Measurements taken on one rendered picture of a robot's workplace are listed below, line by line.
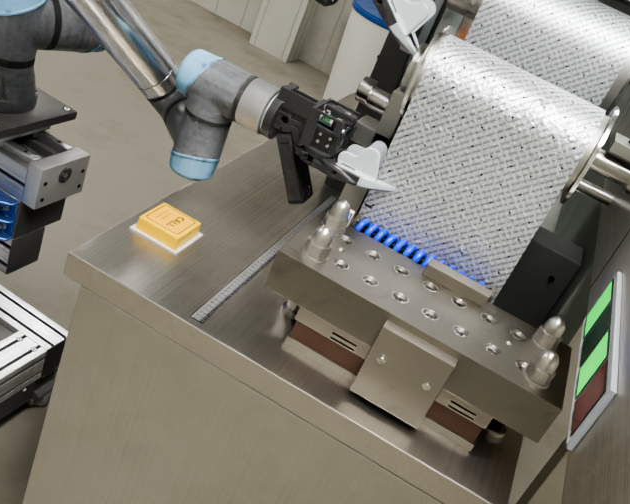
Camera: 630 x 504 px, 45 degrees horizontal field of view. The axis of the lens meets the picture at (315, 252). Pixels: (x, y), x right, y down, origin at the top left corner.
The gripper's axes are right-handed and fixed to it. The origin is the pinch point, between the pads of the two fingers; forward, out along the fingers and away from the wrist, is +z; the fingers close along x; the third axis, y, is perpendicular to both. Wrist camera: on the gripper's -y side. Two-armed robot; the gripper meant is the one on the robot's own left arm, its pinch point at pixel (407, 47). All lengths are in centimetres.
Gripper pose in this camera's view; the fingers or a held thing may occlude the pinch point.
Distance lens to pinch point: 113.9
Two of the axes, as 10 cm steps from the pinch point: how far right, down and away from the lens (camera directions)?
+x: 3.6, -3.6, 8.6
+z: 4.4, 8.8, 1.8
